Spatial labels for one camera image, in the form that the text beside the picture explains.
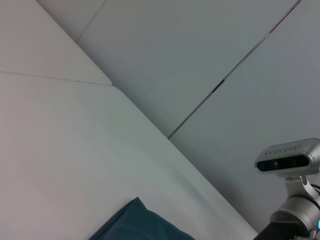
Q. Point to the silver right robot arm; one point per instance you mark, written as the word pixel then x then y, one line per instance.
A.
pixel 295 207

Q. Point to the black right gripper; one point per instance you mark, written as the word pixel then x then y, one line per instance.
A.
pixel 277 231

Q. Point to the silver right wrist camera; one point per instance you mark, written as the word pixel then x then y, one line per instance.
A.
pixel 287 160

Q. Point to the teal t-shirt with white print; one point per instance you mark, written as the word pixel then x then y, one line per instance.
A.
pixel 140 222

